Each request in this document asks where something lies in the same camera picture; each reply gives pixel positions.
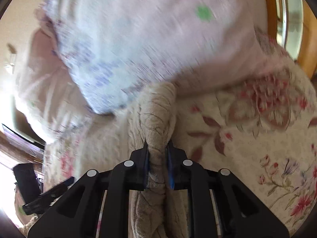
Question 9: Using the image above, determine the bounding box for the beige cable-knit sweater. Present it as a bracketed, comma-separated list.
[44, 83, 188, 237]

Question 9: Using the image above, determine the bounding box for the pink floral pillow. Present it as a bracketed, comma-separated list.
[14, 24, 95, 144]

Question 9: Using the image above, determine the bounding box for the cream floral bedspread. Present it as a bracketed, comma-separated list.
[169, 32, 316, 235]

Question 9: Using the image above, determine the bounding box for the blue floral pillow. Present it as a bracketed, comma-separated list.
[39, 0, 269, 114]

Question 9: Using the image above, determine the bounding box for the wooden headboard frame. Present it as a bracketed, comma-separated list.
[265, 0, 316, 79]

